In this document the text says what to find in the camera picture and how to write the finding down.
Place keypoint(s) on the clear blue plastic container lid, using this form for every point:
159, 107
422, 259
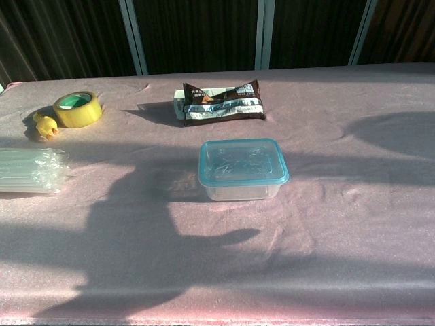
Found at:
238, 159

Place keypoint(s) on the clear plastic container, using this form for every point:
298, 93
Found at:
238, 194

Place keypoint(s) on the white cardboard box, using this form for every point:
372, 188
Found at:
178, 102

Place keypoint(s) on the brown foil snack packet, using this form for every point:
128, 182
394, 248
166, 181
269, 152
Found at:
234, 112

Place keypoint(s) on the pink tablecloth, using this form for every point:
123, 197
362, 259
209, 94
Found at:
306, 254

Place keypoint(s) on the yellow packing tape roll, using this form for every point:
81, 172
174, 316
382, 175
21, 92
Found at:
81, 113

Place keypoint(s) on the yellow rubber duck toy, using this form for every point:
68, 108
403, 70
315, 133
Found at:
46, 128

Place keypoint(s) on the clear plastic bag of straws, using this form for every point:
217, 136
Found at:
30, 169

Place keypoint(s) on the pale metal frame post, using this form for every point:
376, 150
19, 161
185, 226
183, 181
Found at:
362, 34
134, 37
264, 34

